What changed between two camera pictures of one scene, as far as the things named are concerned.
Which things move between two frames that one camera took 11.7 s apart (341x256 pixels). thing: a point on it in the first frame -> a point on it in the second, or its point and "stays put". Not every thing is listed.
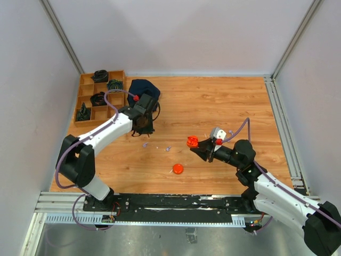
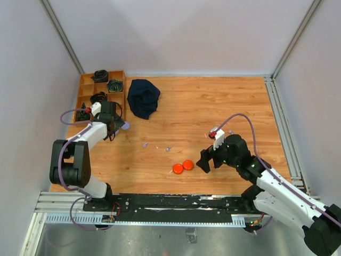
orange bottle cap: [192, 141] -> [188, 165]
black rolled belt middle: [98, 99] stays put
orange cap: [178, 168] stays put
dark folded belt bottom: [83, 113] stays put
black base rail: [173, 208] stays put
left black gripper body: [148, 127] -> [119, 122]
